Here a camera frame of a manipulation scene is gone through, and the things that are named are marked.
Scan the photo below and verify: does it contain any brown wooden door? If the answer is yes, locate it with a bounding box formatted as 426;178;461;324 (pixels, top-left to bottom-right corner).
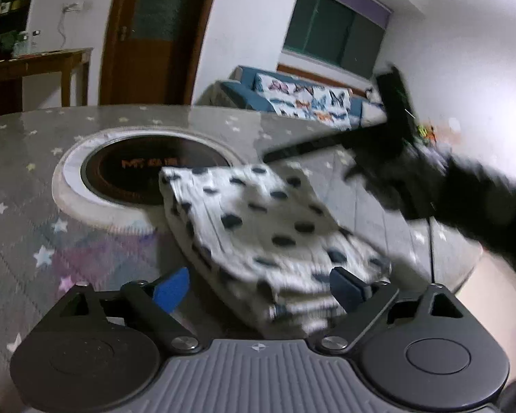
98;0;213;105

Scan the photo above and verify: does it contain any butterfly print blanket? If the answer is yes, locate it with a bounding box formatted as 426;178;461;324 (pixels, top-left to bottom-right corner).
254;74;352;130

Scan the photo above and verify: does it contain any brown wooden side table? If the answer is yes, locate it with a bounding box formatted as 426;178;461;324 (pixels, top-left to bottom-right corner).
0;47;93;107

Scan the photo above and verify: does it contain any round black induction cooktop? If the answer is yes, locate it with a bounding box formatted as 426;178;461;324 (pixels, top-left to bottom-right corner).
81;134;229;206

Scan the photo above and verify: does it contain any white wall power outlet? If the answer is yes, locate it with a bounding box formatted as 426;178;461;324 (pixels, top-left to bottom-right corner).
62;2;84;13

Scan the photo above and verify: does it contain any blue sectional sofa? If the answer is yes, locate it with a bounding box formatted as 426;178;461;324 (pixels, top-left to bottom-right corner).
200;66;387;130

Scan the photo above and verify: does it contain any dark green window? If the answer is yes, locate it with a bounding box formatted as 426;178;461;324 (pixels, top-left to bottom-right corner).
284;0;385;78

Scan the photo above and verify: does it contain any grey star quilted table cover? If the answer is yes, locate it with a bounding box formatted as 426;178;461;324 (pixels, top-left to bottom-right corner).
0;105;482;412

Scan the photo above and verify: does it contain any white navy polka dot garment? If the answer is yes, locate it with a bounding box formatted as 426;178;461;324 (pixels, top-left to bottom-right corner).
159;164;391;338

